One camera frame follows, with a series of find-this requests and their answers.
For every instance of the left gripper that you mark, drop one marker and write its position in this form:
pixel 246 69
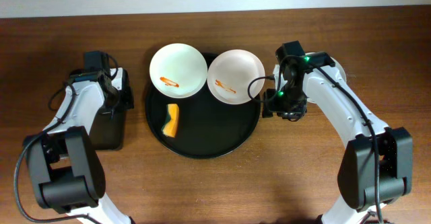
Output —
pixel 108 134

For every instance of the green and yellow sponge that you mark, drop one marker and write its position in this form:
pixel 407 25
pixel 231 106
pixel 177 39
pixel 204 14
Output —
pixel 170 127

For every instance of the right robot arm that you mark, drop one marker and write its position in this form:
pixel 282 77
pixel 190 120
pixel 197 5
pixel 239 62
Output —
pixel 376 168

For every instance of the black round tray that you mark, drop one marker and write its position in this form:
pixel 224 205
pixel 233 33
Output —
pixel 207 127

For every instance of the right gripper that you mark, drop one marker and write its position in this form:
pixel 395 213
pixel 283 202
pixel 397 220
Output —
pixel 267 103

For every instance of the white plate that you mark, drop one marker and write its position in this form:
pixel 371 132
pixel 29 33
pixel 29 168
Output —
pixel 230 74
pixel 178 70

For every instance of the black rectangular tray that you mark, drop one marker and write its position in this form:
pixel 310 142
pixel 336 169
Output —
pixel 107 131

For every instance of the pale blue plate front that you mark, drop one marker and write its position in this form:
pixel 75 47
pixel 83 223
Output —
pixel 323 77

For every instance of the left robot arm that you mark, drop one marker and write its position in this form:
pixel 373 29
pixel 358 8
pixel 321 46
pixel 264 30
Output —
pixel 65 171

